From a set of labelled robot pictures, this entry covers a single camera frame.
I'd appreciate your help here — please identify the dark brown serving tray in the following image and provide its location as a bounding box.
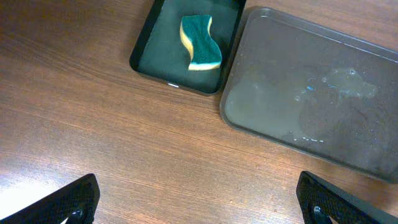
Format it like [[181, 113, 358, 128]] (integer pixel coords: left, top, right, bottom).
[[220, 7, 397, 184]]

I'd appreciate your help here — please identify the black sponge tray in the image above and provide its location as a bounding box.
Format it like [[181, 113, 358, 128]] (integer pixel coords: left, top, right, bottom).
[[129, 0, 246, 96]]

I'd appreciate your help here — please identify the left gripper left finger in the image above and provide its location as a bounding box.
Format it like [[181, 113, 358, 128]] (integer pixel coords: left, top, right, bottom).
[[1, 174, 100, 224]]

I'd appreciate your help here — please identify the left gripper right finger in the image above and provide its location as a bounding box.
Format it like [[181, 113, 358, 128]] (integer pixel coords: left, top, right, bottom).
[[296, 171, 397, 224]]

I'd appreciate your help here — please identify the green and yellow sponge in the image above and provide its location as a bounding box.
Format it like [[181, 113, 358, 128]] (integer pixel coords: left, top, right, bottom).
[[179, 14, 222, 71]]

